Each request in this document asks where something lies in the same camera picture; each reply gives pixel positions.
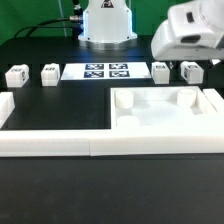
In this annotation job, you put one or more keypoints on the white square tabletop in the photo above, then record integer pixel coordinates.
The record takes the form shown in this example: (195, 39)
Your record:
(159, 106)

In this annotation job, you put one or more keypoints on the white front fence bar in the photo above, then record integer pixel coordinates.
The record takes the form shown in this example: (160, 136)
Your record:
(144, 141)

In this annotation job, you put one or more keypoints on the white sheet with markers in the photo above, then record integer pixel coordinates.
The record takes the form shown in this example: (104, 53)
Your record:
(105, 71)

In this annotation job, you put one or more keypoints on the white right fence block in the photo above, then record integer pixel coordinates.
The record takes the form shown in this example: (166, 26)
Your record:
(215, 100)

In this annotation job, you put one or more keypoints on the white fence block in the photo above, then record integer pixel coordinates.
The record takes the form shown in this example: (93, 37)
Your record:
(215, 100)
(7, 105)

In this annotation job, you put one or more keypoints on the white left fence block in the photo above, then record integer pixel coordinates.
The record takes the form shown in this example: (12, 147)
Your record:
(7, 105)

